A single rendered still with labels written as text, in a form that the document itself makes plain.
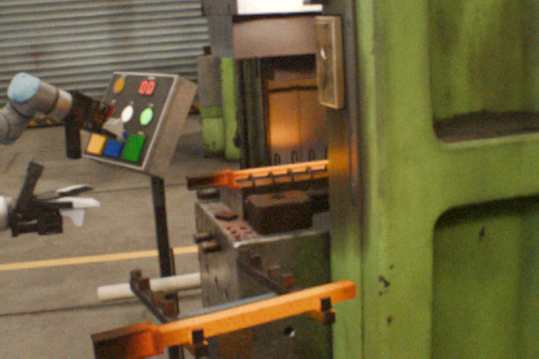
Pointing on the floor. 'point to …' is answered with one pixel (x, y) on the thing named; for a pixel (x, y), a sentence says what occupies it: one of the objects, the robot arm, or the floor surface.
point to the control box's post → (163, 243)
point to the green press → (217, 99)
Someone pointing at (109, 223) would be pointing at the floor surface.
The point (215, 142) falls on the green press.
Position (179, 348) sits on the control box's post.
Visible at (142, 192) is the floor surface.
